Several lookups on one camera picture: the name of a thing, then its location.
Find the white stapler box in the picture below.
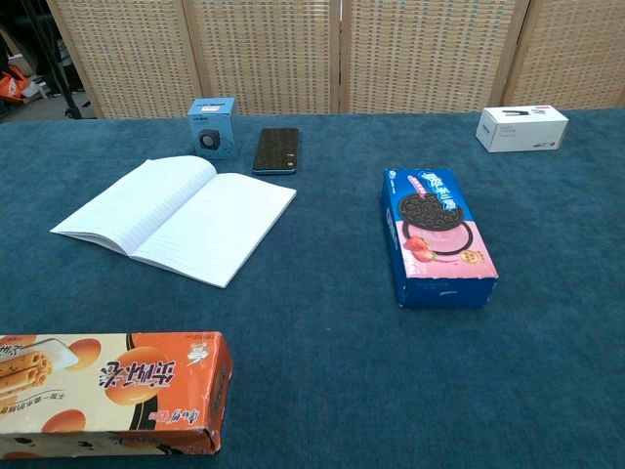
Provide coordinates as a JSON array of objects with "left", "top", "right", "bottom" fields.
[{"left": 476, "top": 104, "right": 570, "bottom": 153}]

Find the orange bag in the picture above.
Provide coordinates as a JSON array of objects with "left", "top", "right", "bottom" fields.
[{"left": 0, "top": 64, "right": 32, "bottom": 103}]

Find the open white lined notebook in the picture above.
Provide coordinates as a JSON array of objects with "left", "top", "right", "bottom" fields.
[{"left": 49, "top": 154, "right": 298, "bottom": 289}]

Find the blue table cloth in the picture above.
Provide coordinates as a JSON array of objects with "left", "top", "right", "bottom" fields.
[{"left": 0, "top": 107, "right": 625, "bottom": 469}]

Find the woven folding screen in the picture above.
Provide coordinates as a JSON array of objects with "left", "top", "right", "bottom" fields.
[{"left": 46, "top": 0, "right": 625, "bottom": 119}]

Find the orange egg roll box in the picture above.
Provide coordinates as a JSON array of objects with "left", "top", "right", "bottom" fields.
[{"left": 0, "top": 331, "right": 234, "bottom": 461}]

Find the blue Oreo cookie box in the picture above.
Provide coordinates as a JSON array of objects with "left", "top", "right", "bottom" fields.
[{"left": 381, "top": 168, "right": 500, "bottom": 309}]

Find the black tripod stand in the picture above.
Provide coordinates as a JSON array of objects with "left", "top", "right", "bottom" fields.
[{"left": 19, "top": 0, "right": 97, "bottom": 120}]

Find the black phone with blue case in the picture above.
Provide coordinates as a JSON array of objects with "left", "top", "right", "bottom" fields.
[{"left": 251, "top": 127, "right": 300, "bottom": 177}]

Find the small blue speaker box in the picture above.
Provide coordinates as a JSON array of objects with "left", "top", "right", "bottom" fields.
[{"left": 187, "top": 97, "right": 241, "bottom": 161}]

